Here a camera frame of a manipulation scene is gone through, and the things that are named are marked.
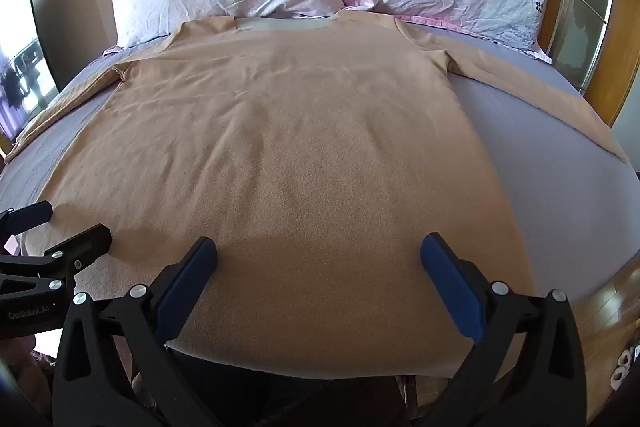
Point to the tan long-sleeve shirt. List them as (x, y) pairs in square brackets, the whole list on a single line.
[(300, 147)]

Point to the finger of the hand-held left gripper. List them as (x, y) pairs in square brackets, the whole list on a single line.
[(32, 215), (84, 245)]

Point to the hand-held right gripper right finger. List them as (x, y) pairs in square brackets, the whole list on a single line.
[(451, 288)]

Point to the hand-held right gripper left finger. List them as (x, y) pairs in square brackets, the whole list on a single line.
[(186, 286)]

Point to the white roll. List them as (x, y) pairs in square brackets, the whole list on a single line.
[(626, 357), (619, 375)]

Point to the purple bed sheet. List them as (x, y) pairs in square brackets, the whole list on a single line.
[(550, 167)]

